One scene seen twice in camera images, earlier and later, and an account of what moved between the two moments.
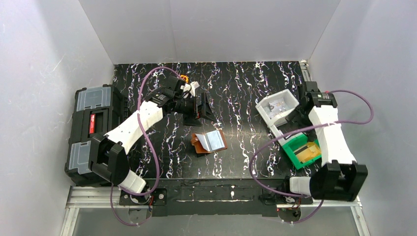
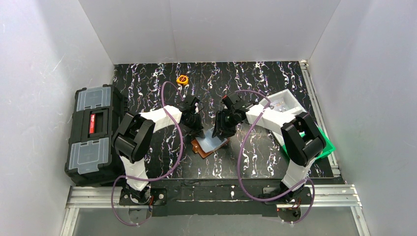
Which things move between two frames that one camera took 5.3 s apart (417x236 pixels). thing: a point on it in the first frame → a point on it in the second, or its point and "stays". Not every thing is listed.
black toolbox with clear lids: (95, 109) stays
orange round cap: (185, 78) stays
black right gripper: (293, 116) → (223, 123)
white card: (276, 107) stays
